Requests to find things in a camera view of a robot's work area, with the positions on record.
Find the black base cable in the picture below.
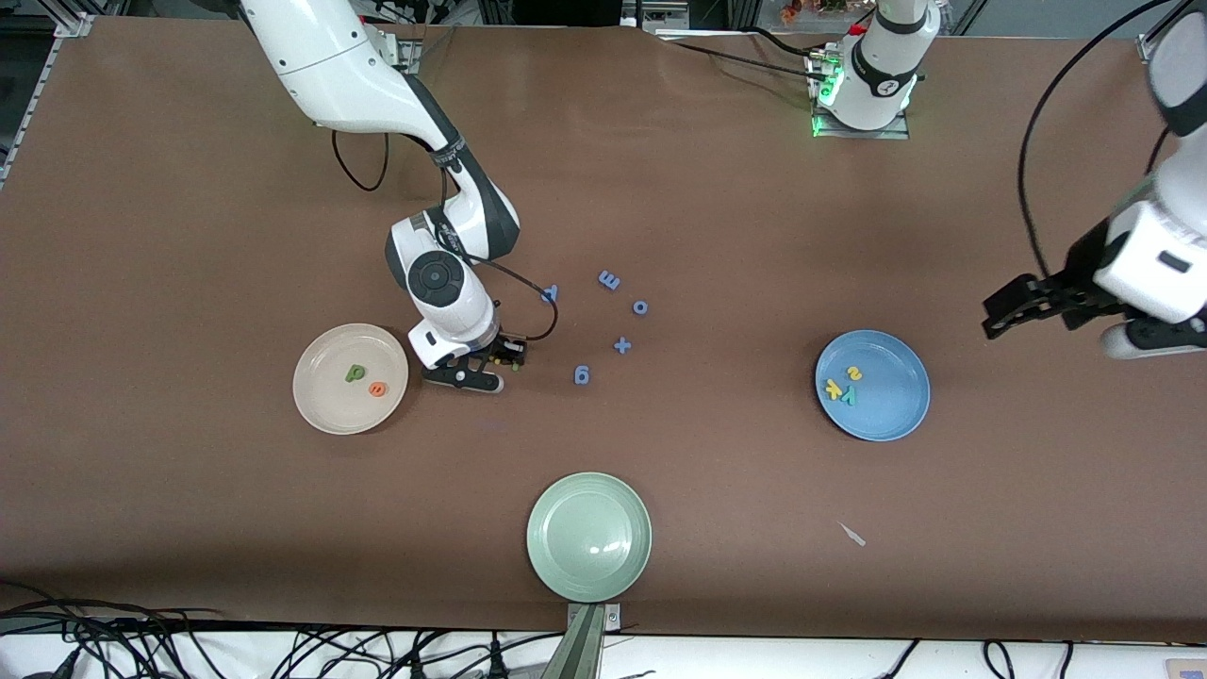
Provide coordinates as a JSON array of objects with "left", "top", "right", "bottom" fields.
[
  {"left": 745, "top": 28, "right": 840, "bottom": 59},
  {"left": 671, "top": 40, "right": 831, "bottom": 81}
]

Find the beige brown plate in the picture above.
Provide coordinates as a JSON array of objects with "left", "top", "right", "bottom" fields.
[{"left": 292, "top": 323, "right": 410, "bottom": 436}]

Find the black cable tangle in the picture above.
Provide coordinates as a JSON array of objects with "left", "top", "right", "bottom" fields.
[{"left": 0, "top": 583, "right": 557, "bottom": 679}]

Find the pale green plate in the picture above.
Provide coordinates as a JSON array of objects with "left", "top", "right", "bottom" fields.
[{"left": 526, "top": 472, "right": 653, "bottom": 604}]

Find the brown table cover sheet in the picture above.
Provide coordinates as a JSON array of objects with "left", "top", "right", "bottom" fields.
[{"left": 0, "top": 17, "right": 1207, "bottom": 644}]

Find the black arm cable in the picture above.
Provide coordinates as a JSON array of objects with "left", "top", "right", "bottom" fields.
[
  {"left": 330, "top": 127, "right": 560, "bottom": 342},
  {"left": 1018, "top": 0, "right": 1180, "bottom": 279}
]

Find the blue plate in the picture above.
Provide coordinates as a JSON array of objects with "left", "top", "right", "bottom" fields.
[{"left": 815, "top": 329, "right": 932, "bottom": 442}]

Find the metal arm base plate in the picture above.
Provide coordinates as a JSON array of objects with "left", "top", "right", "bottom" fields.
[
  {"left": 377, "top": 36, "right": 422, "bottom": 75},
  {"left": 809, "top": 47, "right": 912, "bottom": 141}
]

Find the grey metal camera post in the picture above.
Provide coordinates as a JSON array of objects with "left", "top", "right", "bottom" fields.
[{"left": 539, "top": 604, "right": 623, "bottom": 679}]

